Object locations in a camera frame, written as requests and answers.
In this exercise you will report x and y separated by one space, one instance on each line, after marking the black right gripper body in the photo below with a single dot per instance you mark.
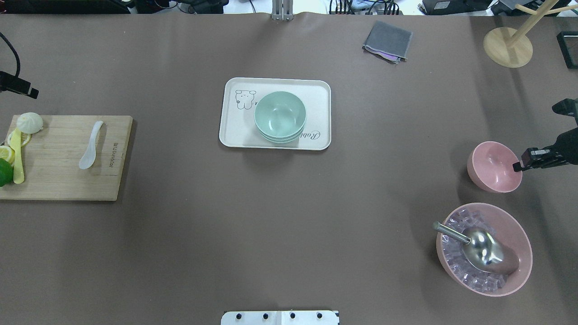
567 148

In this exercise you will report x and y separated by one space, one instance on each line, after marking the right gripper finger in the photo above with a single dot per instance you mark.
528 159

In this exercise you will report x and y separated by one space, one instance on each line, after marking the small pink bowl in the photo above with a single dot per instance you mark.
490 167

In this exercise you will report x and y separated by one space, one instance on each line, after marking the white ceramic spoon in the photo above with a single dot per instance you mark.
89 156

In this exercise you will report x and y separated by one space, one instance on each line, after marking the large pink bowl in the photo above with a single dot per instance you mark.
507 231

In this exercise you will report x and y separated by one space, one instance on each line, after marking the bottom green bowl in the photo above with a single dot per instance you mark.
281 140

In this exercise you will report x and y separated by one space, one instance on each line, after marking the green bowl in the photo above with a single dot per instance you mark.
280 114
281 140
279 132

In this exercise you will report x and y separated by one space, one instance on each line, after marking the top green bowl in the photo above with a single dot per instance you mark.
280 114

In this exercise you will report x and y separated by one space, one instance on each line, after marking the middle green bowl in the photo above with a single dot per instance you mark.
279 132

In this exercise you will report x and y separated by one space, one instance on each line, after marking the clear ice cubes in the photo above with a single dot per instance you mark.
483 282

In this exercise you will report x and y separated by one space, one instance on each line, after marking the metal ice scoop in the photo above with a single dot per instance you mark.
482 250

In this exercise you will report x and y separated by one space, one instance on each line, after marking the black tray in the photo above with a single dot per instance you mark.
568 42

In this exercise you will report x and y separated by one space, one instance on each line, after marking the wooden mug tree stand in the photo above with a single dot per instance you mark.
511 47

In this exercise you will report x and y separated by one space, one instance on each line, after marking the folded grey cloth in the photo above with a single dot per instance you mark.
388 42

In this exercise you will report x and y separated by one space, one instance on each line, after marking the cream rabbit serving tray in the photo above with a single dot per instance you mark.
237 127

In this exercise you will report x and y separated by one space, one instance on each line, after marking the bamboo cutting board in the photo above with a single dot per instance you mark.
51 160

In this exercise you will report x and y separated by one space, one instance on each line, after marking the lemon slice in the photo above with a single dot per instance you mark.
7 154
24 137

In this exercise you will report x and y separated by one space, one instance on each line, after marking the green lime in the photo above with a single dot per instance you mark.
6 172

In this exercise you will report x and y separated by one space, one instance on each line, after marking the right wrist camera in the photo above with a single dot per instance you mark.
566 107

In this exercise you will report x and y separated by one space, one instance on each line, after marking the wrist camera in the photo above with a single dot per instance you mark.
9 82
566 107

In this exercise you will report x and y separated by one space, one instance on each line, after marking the aluminium frame post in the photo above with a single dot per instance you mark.
282 10

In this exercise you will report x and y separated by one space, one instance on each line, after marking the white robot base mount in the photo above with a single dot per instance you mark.
288 317

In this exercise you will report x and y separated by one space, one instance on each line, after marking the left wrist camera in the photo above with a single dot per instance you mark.
9 82

